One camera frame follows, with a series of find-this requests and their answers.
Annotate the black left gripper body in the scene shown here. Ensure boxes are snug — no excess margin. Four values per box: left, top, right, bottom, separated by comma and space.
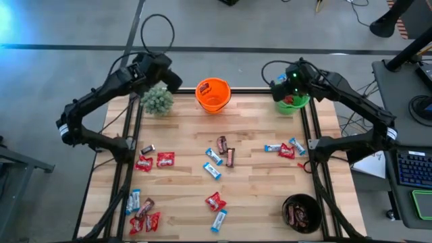
132, 53, 173, 91

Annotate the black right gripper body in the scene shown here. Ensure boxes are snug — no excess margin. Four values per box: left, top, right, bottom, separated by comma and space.
284, 57, 321, 99

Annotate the green plastic bucket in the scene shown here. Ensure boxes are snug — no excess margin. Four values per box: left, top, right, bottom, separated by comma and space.
275, 80, 312, 116

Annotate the green plant in white pot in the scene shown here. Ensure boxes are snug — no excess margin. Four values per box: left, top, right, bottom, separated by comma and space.
140, 86, 175, 117

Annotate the orange plastic bucket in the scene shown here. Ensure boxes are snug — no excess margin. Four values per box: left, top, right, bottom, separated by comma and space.
194, 77, 232, 115

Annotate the black stand foot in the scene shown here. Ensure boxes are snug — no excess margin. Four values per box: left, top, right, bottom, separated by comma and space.
369, 0, 418, 38

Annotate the grey desk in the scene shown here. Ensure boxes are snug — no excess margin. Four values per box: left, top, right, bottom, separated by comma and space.
371, 59, 432, 230

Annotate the white paper sheet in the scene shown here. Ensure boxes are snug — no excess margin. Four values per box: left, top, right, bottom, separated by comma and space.
350, 148, 387, 180

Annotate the black stand pole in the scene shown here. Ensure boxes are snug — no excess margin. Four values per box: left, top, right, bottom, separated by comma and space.
384, 32, 432, 72

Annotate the red striped mat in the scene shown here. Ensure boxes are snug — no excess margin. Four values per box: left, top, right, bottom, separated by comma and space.
386, 0, 409, 40

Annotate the round black device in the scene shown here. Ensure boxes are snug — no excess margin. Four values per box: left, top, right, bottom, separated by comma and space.
408, 94, 432, 128

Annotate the black desk device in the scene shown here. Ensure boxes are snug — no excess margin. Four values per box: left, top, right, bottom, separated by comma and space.
414, 62, 432, 82

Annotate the black plastic bucket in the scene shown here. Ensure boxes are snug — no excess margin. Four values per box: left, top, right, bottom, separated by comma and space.
281, 192, 323, 234

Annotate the backlit black keyboard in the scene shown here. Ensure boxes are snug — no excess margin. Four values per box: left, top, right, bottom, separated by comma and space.
396, 150, 432, 190

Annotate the grey metal side table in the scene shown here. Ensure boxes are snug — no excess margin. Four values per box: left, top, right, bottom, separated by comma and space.
0, 134, 55, 242

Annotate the green-rimmed black pad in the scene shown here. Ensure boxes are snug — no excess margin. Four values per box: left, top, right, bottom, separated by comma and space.
410, 189, 432, 221

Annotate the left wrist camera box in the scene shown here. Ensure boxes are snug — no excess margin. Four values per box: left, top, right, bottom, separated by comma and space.
164, 69, 184, 95

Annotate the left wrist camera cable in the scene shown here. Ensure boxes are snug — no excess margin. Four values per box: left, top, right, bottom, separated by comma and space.
140, 13, 176, 57

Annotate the black aluminium table frame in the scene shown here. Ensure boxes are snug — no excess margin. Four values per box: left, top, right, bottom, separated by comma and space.
72, 86, 367, 243

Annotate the long black arm cable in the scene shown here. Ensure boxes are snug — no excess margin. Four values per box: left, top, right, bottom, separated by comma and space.
99, 96, 138, 134

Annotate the floor cable bundle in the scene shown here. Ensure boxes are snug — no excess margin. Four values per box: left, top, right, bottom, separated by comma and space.
337, 79, 381, 136

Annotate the short black cable loop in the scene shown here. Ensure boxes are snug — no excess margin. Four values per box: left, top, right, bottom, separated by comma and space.
302, 158, 317, 173

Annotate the thin black floor cable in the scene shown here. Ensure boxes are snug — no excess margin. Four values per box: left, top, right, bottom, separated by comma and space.
347, 0, 372, 28

